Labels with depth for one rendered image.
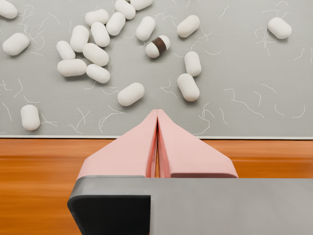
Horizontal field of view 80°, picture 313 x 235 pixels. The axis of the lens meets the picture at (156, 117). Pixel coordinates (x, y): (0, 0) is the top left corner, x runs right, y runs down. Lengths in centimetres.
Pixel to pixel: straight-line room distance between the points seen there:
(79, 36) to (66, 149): 15
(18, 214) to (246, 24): 37
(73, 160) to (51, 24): 21
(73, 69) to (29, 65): 8
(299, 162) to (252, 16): 21
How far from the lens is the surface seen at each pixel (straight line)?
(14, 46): 33
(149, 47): 26
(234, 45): 31
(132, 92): 23
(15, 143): 29
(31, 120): 27
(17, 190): 26
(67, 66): 27
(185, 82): 24
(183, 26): 28
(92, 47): 27
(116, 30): 29
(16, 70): 33
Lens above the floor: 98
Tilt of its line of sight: 76 degrees down
